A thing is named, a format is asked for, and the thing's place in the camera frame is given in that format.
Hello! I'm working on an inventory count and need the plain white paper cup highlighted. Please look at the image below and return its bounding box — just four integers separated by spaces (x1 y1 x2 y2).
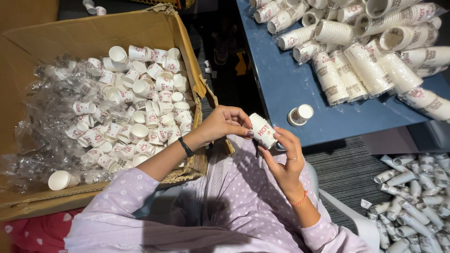
48 170 81 192

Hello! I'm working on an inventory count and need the large cardboard box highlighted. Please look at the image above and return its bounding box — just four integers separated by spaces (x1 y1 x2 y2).
0 4 236 222

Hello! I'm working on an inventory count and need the red patterned cloth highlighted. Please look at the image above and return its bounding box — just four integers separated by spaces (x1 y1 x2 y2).
0 207 86 253

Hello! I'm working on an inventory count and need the pile of clear plastic wrappers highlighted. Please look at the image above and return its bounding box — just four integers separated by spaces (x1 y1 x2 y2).
0 54 116 187

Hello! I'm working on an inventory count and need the short stack of paper cups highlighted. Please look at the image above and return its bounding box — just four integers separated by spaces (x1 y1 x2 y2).
248 112 278 150

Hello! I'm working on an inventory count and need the pile of loose paper cups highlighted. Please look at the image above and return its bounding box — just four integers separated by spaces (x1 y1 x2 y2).
65 45 196 173

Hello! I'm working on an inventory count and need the white plastic chair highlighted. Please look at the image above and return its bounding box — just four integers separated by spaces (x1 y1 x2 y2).
305 161 381 252

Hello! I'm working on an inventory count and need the lilac printed garment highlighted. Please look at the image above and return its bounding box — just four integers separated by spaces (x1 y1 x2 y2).
64 135 374 253

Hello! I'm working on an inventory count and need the person's right hand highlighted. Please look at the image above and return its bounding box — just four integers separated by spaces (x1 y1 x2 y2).
257 126 308 204

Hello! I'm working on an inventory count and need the heap of narrow cup stacks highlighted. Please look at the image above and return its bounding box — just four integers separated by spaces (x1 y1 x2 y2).
360 153 450 253

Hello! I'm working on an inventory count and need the heap of wrapped cup sleeves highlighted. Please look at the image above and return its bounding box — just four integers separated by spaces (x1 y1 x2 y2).
248 0 450 124

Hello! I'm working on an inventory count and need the printed white paper cup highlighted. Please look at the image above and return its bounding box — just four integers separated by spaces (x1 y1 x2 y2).
287 104 314 127

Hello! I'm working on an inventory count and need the dark sandal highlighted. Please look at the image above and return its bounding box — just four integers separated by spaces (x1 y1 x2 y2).
212 32 229 66
226 24 242 54

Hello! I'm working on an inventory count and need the person's left hand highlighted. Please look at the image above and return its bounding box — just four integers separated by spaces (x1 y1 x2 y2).
193 105 255 151

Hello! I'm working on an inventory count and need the black wristband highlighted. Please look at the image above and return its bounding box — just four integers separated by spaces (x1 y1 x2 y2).
177 136 195 158

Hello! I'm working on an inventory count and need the orange thread bracelet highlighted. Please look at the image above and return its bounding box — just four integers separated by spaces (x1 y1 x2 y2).
287 190 309 207

